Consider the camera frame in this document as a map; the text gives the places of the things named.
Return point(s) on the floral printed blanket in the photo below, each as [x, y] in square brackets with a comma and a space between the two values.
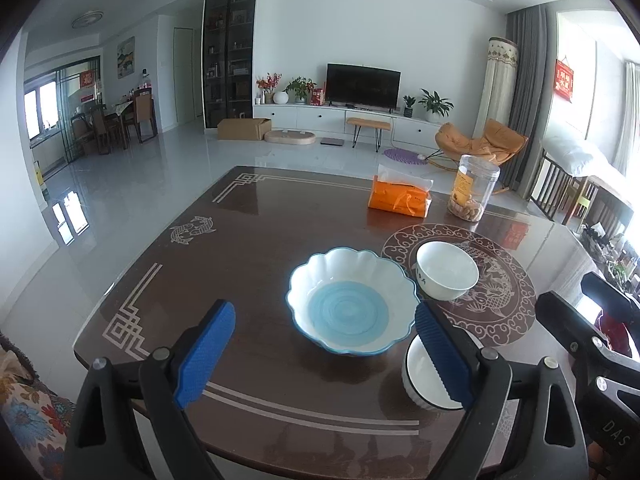
[30, 410]

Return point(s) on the red flower-shaped plate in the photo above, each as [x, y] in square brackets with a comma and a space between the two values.
[614, 332]

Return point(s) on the red flowers in vase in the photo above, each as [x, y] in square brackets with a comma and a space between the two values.
[267, 84]

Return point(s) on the orange tissue pack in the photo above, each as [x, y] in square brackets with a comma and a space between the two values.
[397, 197]

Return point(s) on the wooden bench black legs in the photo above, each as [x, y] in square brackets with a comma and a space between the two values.
[368, 122]

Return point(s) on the small potted plant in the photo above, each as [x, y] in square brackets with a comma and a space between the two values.
[409, 105]

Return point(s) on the framed wall painting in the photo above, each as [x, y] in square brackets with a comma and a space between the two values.
[126, 57]

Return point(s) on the wooden dining chair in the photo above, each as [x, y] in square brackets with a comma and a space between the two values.
[145, 117]

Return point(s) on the cardboard box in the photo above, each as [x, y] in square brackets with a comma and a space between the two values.
[242, 129]

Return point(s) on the black television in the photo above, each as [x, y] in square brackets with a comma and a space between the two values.
[363, 85]

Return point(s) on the white television cabinet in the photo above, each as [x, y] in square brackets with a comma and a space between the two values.
[310, 117]

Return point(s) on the plain white bowl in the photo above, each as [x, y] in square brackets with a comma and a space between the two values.
[447, 270]

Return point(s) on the white sheer curtain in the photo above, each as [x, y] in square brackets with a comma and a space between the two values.
[627, 115]

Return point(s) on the grey bathroom scale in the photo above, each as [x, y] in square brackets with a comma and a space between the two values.
[332, 142]

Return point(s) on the wooden dining table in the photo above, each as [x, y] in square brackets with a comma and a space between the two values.
[117, 110]

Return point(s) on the green plastic stool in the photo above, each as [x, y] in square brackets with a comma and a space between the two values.
[582, 202]

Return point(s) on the large leafy potted plant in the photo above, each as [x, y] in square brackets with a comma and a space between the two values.
[436, 102]

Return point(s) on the white door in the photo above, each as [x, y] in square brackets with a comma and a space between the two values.
[184, 77]

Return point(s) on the round ceiling lamp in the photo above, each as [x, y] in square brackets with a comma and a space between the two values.
[87, 19]

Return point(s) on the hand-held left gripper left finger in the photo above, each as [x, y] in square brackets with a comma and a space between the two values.
[205, 355]

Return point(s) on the white ribbed bowl black rim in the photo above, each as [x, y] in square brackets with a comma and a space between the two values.
[420, 375]

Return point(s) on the white pillow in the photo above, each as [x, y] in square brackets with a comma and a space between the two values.
[580, 155]

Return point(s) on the wooden railed crib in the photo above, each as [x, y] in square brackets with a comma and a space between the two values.
[555, 185]

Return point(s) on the round beige floor cushion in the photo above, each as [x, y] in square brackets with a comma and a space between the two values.
[290, 136]

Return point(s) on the black glass display cabinet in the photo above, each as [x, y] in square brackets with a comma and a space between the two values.
[230, 55]

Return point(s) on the round white vase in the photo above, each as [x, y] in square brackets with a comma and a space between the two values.
[280, 96]

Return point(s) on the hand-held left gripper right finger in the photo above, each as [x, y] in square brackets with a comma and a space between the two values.
[442, 355]

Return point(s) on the red gift box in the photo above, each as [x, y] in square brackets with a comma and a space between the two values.
[317, 96]

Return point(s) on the low brown side table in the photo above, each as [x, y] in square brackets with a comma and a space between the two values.
[612, 255]

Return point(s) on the orange rocking chair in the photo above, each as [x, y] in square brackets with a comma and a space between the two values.
[485, 142]

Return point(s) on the clear plastic snack jar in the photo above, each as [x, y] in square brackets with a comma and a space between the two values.
[472, 185]

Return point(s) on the cloth-covered standing air conditioner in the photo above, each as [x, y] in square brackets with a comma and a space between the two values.
[495, 85]

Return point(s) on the grey curtain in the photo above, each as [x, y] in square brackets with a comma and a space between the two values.
[525, 100]

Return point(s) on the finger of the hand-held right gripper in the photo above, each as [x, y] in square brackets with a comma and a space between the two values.
[612, 295]
[567, 322]

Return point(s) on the purple round floor mat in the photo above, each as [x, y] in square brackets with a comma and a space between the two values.
[404, 156]

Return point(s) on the bushy green potted plant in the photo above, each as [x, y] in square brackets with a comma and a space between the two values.
[301, 87]

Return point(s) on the blue scalloped bowl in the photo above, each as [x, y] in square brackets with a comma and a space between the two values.
[350, 305]

